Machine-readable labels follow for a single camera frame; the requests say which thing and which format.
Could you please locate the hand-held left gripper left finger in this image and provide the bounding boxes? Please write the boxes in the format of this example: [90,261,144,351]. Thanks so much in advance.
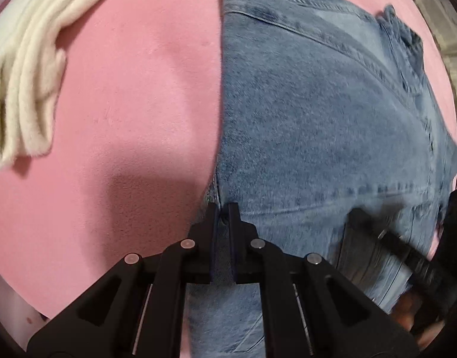
[25,202,219,358]

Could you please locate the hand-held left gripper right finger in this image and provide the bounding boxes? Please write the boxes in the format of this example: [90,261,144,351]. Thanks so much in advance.
[228,202,419,358]

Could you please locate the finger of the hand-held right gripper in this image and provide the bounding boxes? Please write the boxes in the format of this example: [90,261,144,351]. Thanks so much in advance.
[347,208,450,296]

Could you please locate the blue denim jeans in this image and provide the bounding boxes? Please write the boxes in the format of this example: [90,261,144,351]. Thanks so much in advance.
[185,0,457,358]

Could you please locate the person's right hand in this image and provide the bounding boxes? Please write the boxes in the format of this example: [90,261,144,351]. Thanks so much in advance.
[394,291,441,349]

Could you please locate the pink fleece blanket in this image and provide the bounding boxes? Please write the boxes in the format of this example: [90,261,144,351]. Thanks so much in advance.
[0,0,457,358]

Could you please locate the stack of white folded bedding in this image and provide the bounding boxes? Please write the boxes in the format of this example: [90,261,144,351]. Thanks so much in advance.
[409,0,457,68]

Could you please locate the white fleece cloth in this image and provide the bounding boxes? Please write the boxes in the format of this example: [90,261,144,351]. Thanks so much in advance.
[0,0,134,172]

